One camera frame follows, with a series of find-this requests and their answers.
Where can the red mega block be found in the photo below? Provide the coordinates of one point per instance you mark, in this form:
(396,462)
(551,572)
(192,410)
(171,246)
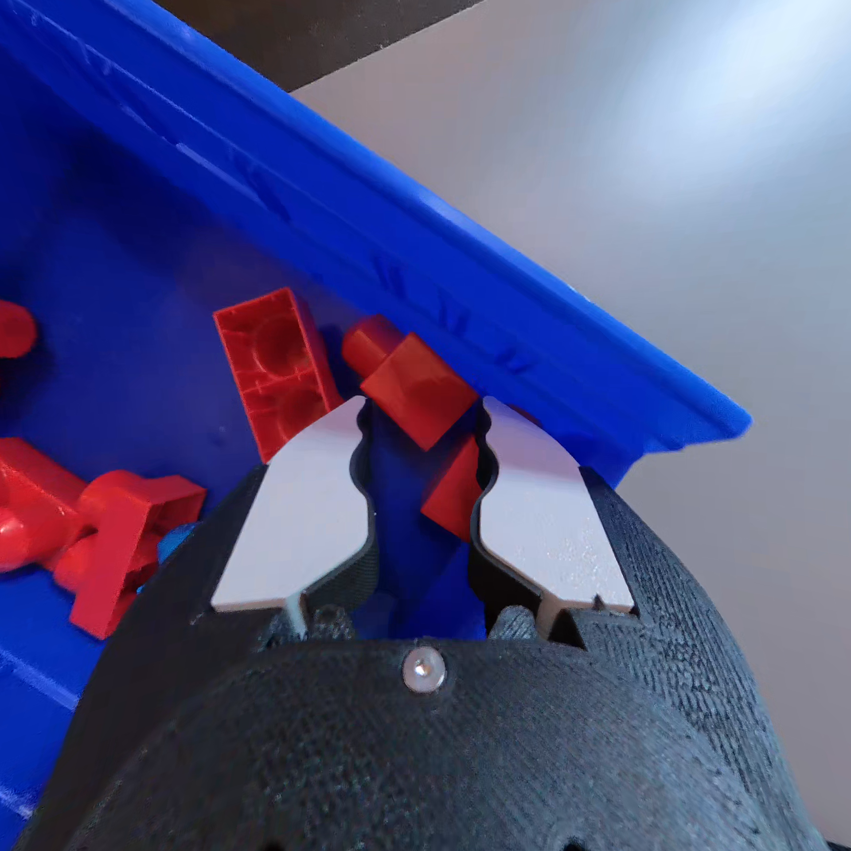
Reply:
(415,392)

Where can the blue plastic bin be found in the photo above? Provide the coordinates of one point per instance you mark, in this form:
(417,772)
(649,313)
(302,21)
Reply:
(199,186)

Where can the pile of mega blocks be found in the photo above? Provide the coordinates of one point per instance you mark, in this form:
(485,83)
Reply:
(272,359)

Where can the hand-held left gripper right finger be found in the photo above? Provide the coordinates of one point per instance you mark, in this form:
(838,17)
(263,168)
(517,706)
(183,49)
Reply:
(545,525)

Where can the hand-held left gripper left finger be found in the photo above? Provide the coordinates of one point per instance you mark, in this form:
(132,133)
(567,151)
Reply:
(299,518)

